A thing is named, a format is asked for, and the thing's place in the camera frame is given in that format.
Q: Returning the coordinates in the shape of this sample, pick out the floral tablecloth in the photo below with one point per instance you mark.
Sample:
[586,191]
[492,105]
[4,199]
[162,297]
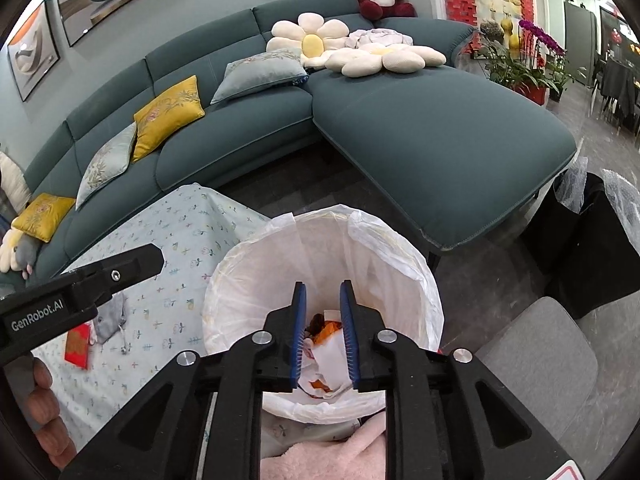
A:
[165,240]

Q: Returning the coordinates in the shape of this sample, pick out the person's left hand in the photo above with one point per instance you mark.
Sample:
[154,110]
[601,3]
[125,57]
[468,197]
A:
[42,405]

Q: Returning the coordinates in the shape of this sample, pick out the grey stool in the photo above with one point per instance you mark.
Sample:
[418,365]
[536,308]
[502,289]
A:
[540,360]

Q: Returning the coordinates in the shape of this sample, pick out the grey plush toy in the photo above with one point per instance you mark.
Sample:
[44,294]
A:
[22,255]

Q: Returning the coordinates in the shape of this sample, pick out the pink fleece clothing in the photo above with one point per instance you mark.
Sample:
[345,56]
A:
[320,460]

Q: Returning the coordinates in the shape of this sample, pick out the cream flower cushion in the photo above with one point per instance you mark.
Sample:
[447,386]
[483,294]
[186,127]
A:
[365,62]

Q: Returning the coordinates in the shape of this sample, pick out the small yellow cushion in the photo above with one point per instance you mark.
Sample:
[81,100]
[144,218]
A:
[42,215]

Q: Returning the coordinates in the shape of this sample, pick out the dark dining chairs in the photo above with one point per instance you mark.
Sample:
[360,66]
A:
[617,95]

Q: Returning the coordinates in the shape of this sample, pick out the red envelope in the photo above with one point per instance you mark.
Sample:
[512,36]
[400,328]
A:
[79,347]

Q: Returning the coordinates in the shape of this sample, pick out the folded pale blanket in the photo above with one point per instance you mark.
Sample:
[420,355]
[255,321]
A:
[380,37]

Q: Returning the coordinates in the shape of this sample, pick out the large yellow cushion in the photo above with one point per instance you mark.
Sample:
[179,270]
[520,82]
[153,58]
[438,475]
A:
[167,115]

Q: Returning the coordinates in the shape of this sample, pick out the brown snack wrapper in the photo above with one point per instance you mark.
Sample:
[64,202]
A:
[316,322]

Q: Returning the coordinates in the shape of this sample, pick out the grey cloth pouch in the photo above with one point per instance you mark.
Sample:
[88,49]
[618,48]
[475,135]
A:
[110,320]

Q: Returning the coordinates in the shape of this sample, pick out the potted orchid plants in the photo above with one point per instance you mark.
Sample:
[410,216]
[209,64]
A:
[530,60]

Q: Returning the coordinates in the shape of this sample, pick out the white lined waste bin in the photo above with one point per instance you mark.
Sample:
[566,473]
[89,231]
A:
[240,285]

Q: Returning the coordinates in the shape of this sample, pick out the narrow framed wall painting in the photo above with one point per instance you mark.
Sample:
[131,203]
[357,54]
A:
[32,50]

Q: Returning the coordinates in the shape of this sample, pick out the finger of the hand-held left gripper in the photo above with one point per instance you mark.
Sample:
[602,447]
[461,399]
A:
[125,270]

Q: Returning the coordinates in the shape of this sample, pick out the white plush alpaca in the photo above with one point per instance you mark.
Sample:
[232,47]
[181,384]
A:
[10,180]

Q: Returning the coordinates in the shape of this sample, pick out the grey cabinet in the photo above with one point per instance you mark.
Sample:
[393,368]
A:
[580,40]

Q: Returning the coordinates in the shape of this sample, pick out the teal sofa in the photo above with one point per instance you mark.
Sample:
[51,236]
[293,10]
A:
[425,135]

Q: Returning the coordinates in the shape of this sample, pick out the grey-blue embroidered cushion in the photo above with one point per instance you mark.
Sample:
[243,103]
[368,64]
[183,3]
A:
[105,165]
[255,75]

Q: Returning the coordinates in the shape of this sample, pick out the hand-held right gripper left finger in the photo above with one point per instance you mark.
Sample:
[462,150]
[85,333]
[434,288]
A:
[299,330]

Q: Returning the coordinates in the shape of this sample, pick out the bubble wrap sheet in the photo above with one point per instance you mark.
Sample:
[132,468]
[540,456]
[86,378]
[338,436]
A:
[622,210]
[572,185]

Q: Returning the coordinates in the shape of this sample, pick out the large red white paper cup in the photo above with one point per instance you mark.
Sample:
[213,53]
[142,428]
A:
[325,365]

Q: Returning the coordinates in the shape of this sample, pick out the flower cushion with yellow centre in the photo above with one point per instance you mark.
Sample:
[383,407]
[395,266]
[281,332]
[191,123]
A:
[312,45]

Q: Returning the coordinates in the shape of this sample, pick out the black bag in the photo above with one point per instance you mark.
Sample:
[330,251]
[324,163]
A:
[585,240]

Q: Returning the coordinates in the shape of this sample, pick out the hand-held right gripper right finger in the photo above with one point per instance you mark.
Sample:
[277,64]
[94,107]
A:
[350,335]

